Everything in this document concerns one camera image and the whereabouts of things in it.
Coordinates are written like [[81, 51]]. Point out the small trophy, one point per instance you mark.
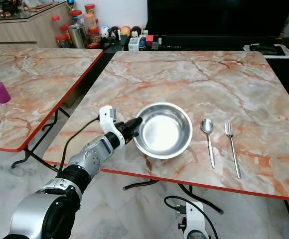
[[70, 4]]

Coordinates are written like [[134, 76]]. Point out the red lid plastic jar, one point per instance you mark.
[[75, 16], [61, 42], [94, 39], [89, 8]]

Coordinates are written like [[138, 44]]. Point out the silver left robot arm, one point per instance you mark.
[[89, 159]]

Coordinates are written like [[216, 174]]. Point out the orange filled plastic jar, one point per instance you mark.
[[91, 22]]

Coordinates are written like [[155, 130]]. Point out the large steel bowl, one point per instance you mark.
[[164, 130]]

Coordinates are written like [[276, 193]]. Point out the small white figurine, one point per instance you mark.
[[104, 32]]

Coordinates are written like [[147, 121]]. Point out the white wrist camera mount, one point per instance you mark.
[[107, 117], [195, 219]]

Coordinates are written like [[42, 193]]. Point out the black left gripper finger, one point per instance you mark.
[[137, 122], [134, 136]]

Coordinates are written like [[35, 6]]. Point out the marble top folding table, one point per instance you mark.
[[224, 79], [40, 89]]

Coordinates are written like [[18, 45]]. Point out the small red box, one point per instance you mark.
[[149, 39]]

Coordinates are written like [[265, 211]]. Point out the black television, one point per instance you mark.
[[219, 16]]

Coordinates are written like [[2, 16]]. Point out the small white box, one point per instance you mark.
[[133, 44]]

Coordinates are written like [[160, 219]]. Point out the black plush toy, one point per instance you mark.
[[135, 31], [113, 35]]

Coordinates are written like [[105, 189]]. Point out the steel fork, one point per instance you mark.
[[232, 147]]

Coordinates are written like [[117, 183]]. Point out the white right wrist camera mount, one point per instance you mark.
[[195, 219]]

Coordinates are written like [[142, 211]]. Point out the light wooden drawer cabinet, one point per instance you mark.
[[20, 31]]

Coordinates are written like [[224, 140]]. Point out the steel tumbler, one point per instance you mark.
[[76, 36]]

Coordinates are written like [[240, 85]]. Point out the slim red cap bottle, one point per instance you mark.
[[55, 25]]

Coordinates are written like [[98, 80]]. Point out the yellow plush toy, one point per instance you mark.
[[125, 31]]

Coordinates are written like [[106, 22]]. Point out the steel spoon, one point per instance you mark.
[[207, 126]]

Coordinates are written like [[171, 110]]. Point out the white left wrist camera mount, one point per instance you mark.
[[107, 117]]

